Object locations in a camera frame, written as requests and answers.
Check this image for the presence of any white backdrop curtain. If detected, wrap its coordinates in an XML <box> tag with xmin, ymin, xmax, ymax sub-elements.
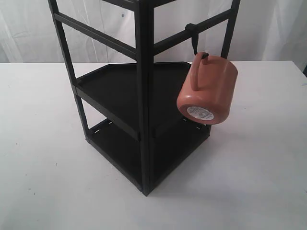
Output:
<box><xmin>0</xmin><ymin>0</ymin><xmax>307</xmax><ymax>69</ymax></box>

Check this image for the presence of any black metal shelf rack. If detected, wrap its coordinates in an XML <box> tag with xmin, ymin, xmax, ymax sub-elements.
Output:
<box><xmin>48</xmin><ymin>0</ymin><xmax>240</xmax><ymax>196</ymax></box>

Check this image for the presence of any terracotta orange mug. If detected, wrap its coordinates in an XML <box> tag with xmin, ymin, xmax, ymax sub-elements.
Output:
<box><xmin>177</xmin><ymin>52</ymin><xmax>238</xmax><ymax>125</ymax></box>

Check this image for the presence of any black hook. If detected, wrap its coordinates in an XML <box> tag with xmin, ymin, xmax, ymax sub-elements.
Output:
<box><xmin>185</xmin><ymin>23</ymin><xmax>202</xmax><ymax>55</ymax></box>

